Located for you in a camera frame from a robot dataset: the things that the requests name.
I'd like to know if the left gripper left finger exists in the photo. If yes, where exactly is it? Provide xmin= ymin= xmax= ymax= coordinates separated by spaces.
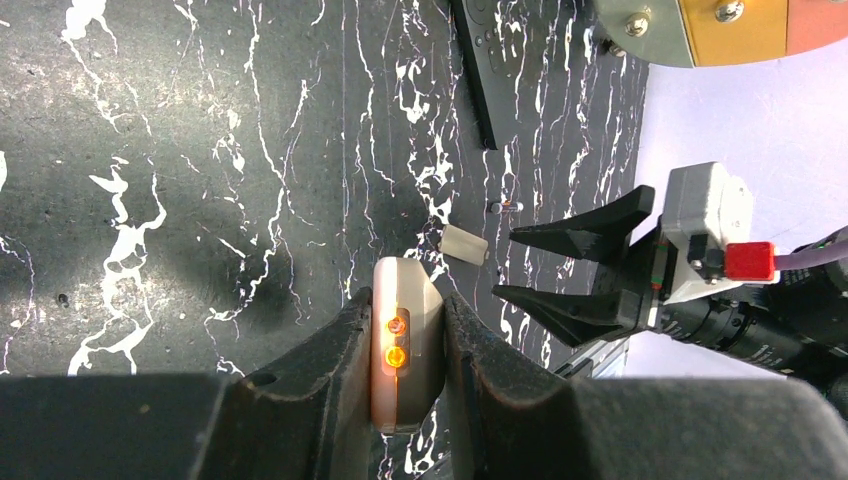
xmin=1 ymin=288 xmax=372 ymax=479

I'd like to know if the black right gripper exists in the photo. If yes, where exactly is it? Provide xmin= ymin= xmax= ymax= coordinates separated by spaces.
xmin=492 ymin=185 xmax=660 ymax=348

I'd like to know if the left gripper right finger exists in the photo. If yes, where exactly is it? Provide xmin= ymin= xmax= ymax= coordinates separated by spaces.
xmin=444 ymin=294 xmax=847 ymax=479

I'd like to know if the beige battery cover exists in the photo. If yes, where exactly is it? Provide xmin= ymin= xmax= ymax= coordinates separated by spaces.
xmin=438 ymin=225 xmax=489 ymax=266

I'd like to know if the white remote control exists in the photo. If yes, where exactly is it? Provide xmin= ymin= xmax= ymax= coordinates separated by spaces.
xmin=370 ymin=257 xmax=445 ymax=435

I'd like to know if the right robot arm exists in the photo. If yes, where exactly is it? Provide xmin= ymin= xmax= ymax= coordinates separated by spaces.
xmin=493 ymin=185 xmax=847 ymax=412

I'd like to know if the dark green battery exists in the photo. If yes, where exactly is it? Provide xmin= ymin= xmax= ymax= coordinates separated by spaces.
xmin=488 ymin=201 xmax=524 ymax=215

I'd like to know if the aluminium frame rail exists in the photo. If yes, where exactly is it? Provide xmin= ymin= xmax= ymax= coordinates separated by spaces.
xmin=553 ymin=339 xmax=630 ymax=379

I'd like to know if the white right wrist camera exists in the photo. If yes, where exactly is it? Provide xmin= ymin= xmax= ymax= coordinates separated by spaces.
xmin=659 ymin=162 xmax=758 ymax=304

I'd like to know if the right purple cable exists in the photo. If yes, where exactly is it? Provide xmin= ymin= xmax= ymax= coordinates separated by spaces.
xmin=773 ymin=238 xmax=848 ymax=273

